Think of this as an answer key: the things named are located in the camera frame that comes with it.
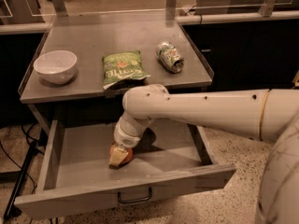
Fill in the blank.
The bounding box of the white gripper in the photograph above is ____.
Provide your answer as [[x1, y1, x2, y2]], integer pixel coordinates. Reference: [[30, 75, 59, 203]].
[[108, 111, 156, 167]]

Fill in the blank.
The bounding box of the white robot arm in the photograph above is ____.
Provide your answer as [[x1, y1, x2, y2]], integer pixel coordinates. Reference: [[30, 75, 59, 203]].
[[109, 84, 299, 224]]

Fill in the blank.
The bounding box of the grey open drawer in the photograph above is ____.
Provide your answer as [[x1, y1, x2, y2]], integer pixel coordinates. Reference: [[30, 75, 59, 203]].
[[14, 104, 237, 221]]

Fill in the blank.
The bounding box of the grey counter cabinet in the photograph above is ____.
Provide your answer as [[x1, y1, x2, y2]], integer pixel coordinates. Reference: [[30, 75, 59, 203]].
[[17, 8, 215, 135]]

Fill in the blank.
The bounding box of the green chip bag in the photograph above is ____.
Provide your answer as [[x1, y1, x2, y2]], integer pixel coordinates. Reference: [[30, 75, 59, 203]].
[[102, 50, 150, 90]]

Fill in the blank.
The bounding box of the white bowl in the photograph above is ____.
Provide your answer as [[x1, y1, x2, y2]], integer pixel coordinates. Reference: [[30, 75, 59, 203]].
[[34, 50, 78, 85]]

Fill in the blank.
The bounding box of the crushed soda can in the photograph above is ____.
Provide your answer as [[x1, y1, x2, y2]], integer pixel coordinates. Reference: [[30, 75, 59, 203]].
[[156, 41, 184, 73]]

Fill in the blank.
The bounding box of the black floor stand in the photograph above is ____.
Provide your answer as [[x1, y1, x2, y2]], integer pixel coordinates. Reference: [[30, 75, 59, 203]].
[[4, 141, 37, 220]]

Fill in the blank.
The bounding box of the black drawer handle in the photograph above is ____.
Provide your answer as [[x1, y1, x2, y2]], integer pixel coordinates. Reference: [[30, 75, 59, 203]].
[[117, 187, 153, 204]]

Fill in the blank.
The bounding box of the black floor cable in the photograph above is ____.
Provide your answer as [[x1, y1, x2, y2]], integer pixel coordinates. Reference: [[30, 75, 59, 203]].
[[0, 123, 48, 194]]

